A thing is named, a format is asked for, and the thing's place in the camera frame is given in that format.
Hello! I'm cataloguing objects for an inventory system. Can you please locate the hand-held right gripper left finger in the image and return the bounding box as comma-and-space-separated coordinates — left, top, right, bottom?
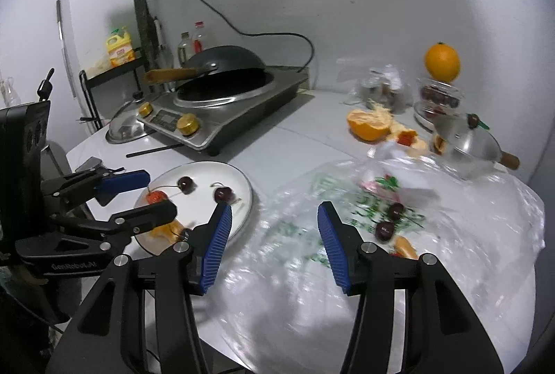
45, 202, 233, 374

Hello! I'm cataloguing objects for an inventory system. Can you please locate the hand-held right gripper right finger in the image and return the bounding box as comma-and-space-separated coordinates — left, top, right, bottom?
316, 201, 504, 374

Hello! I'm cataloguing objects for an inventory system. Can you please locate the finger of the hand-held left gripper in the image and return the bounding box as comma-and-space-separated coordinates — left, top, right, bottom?
50, 199, 178, 253
40, 157, 152, 210

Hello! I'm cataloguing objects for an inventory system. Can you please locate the white round plate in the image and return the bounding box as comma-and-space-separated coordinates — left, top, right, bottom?
134, 161, 253, 257

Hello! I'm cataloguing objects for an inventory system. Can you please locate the clear printed plastic bag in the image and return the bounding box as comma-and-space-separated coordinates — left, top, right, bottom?
217, 148, 545, 374

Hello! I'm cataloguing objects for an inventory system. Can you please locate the black chopstick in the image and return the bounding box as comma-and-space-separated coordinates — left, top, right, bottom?
127, 142, 183, 158

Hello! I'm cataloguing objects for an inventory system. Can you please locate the glass pot lid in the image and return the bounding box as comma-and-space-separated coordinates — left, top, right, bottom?
106, 92, 154, 145

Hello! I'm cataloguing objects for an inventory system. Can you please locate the black metal rack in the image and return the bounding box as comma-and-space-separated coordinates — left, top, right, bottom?
79, 49, 150, 127

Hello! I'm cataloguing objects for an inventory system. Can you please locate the half peeled orange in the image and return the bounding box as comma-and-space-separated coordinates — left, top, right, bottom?
347, 105, 393, 141

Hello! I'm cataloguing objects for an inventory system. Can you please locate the orange peel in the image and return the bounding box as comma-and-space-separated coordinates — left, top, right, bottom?
388, 122, 430, 153

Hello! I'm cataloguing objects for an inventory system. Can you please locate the yellow detergent bottle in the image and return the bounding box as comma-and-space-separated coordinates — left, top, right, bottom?
106, 26, 136, 68

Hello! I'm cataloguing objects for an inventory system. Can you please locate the clear oil bottle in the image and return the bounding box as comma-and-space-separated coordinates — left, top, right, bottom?
177, 31, 194, 67

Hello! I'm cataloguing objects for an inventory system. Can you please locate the black umbrella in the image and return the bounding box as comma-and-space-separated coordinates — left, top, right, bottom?
143, 0, 164, 69

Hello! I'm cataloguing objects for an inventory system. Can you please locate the induction cooker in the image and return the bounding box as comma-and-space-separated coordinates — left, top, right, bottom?
138, 65, 310, 155

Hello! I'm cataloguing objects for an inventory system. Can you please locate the plastic bag with cups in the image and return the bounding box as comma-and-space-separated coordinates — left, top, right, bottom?
340, 62, 412, 114

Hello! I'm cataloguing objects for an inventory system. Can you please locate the red capped bottle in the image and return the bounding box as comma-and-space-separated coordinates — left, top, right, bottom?
191, 22, 206, 54

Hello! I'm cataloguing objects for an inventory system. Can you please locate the glass jar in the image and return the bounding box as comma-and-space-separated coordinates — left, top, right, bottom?
414, 77, 464, 127

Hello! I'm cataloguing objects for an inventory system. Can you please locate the whole orange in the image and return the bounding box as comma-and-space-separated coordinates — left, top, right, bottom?
424, 42, 461, 83

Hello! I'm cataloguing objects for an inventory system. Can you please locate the black wok with wooden handle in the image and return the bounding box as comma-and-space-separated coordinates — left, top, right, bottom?
143, 45, 266, 86

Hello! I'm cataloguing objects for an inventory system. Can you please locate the steel saucepan with wooden handle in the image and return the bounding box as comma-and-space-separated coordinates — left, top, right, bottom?
434, 114, 520, 179

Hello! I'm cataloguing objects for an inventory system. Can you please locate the black cooker cable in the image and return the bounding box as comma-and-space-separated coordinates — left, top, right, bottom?
173, 0, 315, 67

